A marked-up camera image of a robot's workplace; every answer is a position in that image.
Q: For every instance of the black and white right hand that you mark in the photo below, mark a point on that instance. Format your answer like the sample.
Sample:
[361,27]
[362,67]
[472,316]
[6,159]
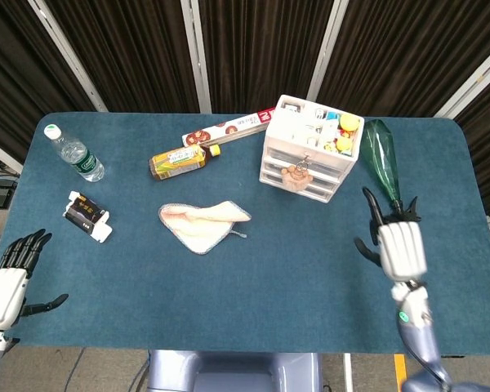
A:
[402,251]

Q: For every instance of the black and white left hand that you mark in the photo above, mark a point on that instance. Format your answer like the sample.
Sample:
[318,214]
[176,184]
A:
[4,292]

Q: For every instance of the small tan plush keychain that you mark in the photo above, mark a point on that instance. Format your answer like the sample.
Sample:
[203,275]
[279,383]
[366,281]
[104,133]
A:
[296,177]

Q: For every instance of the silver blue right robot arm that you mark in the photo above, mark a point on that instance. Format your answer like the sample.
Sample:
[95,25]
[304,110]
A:
[420,339]

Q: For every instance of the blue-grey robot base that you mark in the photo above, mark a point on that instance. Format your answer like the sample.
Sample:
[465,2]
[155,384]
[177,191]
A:
[228,371]

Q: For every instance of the white drawer organizer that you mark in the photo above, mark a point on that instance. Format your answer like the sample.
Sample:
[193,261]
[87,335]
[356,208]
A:
[335,171]

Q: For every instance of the long plastic wrap box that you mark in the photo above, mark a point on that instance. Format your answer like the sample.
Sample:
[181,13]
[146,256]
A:
[228,128]

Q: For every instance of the green spray bottle black trigger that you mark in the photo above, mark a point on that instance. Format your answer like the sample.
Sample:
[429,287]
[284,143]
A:
[381,155]

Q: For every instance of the black and white small carton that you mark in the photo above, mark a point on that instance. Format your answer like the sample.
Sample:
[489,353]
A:
[83,212]

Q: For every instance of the yellow round toy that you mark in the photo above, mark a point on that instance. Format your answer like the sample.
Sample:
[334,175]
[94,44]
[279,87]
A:
[349,122]
[344,143]

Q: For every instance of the clear water bottle green label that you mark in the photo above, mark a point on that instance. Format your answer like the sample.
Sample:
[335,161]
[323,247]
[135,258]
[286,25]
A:
[79,159]

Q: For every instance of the blue felt table cover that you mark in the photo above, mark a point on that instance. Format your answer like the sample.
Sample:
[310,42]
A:
[245,294]

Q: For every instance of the pink dishcloth grey edge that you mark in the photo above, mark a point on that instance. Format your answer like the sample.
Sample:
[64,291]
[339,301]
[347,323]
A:
[196,228]

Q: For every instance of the tea bottle yellow label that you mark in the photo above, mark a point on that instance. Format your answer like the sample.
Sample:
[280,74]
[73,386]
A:
[175,161]

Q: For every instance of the white partition post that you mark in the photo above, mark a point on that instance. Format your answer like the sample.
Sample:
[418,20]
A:
[67,53]
[473,79]
[2,153]
[326,49]
[196,57]

